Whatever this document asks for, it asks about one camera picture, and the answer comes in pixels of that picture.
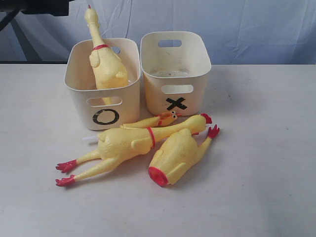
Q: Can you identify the whole rubber chicken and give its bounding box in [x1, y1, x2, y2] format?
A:
[84, 4, 129, 107]
[56, 113, 212, 187]

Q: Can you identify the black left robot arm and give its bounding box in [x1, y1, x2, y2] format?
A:
[0, 0, 72, 16]

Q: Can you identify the broken chicken head with squeaker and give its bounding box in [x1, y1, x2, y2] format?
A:
[121, 111, 182, 128]

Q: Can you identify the headless rubber chicken body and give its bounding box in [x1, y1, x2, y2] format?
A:
[148, 125, 220, 187]

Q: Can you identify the cream bin marked X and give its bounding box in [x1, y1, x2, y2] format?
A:
[140, 31, 211, 116]

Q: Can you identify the cream bin marked O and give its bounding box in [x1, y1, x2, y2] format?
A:
[64, 38, 141, 130]

